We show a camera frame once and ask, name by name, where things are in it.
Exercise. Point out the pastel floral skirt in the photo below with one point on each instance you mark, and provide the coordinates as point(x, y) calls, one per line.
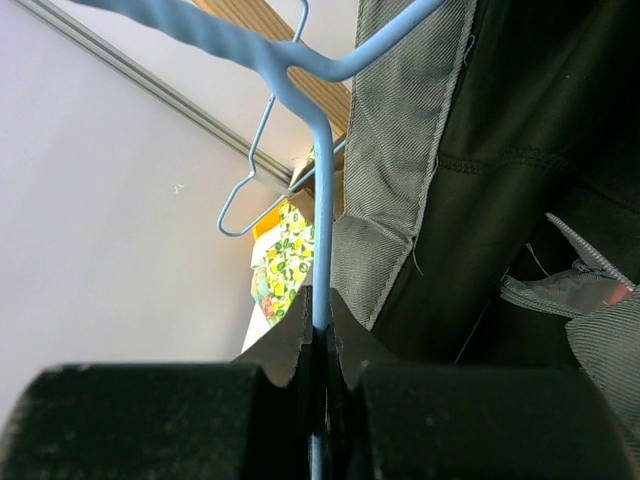
point(262, 296)

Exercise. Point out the grey skirt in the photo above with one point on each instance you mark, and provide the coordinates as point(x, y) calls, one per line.
point(492, 191)

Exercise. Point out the lemon print skirt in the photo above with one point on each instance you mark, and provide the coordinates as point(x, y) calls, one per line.
point(285, 254)

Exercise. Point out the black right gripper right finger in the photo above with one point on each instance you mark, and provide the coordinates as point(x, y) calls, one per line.
point(394, 419)

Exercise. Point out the white skirt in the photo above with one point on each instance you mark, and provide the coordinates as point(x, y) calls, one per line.
point(257, 328)

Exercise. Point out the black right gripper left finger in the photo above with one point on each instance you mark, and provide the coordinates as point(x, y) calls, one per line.
point(246, 419)

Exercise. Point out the wooden clothes rack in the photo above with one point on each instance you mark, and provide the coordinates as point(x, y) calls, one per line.
point(321, 104)

